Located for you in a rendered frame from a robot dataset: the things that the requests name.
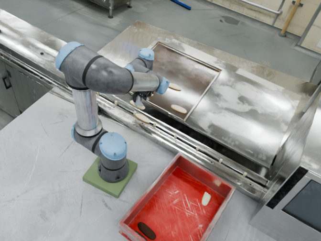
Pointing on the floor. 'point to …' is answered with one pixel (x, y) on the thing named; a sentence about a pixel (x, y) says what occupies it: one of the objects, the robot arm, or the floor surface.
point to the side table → (154, 169)
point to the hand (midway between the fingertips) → (137, 103)
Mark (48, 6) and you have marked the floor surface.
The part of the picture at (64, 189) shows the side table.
